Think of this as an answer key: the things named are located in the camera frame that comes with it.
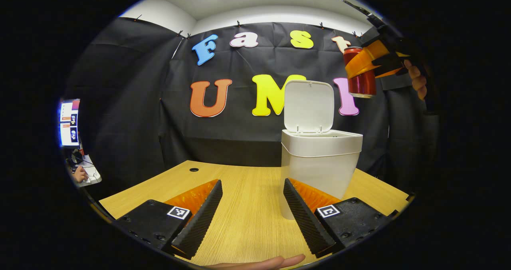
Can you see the white desktop garbage bin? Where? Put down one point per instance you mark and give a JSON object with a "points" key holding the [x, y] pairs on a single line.
{"points": [[315, 162]]}

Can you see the white side desk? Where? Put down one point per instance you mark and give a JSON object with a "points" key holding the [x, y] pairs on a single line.
{"points": [[91, 174]]}

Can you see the wooden desktop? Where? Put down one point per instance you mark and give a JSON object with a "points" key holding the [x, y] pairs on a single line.
{"points": [[247, 198]]}

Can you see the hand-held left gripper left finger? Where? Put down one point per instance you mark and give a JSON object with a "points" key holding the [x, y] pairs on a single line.
{"points": [[203, 218]]}

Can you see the black backdrop cloth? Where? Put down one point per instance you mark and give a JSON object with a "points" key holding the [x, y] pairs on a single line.
{"points": [[131, 102]]}

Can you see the computer monitor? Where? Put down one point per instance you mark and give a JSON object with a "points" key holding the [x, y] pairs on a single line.
{"points": [[70, 122]]}

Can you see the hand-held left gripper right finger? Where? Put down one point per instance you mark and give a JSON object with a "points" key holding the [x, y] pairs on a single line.
{"points": [[305, 218]]}

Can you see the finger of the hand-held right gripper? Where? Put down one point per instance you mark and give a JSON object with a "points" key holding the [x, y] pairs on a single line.
{"points": [[365, 60]]}

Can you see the red pop can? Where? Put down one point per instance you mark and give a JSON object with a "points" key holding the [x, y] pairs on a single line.
{"points": [[361, 85]]}

